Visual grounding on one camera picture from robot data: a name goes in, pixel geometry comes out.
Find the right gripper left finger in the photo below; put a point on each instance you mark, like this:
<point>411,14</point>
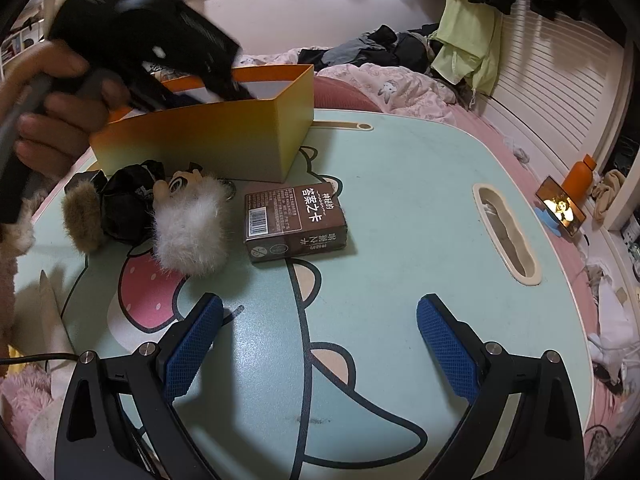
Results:
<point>118,419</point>

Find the phone on blue stand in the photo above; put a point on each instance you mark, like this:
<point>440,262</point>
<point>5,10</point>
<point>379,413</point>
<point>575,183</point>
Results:
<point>557,210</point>

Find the person left hand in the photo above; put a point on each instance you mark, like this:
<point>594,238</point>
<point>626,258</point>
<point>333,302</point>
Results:
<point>51,142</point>

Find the cartoon figure keychain toy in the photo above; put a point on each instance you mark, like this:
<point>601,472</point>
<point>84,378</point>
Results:
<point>178,182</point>

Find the dark clothes pile on bed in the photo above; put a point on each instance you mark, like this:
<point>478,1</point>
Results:
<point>414,49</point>

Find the brown fur pompom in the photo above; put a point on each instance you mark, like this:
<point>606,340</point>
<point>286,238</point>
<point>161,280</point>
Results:
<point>82,216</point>

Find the black drawstring pouch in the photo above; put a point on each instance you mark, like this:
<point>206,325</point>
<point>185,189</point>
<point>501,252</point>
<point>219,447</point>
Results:
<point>127,202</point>

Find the light green hanging garment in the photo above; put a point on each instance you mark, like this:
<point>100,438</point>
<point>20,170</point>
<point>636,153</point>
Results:
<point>470,35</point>

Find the orange water bottle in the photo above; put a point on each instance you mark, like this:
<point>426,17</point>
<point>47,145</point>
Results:
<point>579,179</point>

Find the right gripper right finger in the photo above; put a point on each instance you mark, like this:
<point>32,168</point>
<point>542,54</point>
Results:
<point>545,437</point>

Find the white fur pompom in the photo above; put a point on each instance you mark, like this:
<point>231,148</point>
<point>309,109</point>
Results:
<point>190,229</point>

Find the brown card box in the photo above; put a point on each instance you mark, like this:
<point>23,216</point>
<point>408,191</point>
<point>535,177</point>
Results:
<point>293,221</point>

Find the orange gradient cardboard box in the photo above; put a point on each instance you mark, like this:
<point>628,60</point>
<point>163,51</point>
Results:
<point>251,140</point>

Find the pink floral bed quilt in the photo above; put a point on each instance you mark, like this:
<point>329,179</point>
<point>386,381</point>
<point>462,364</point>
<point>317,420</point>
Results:
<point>388,90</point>

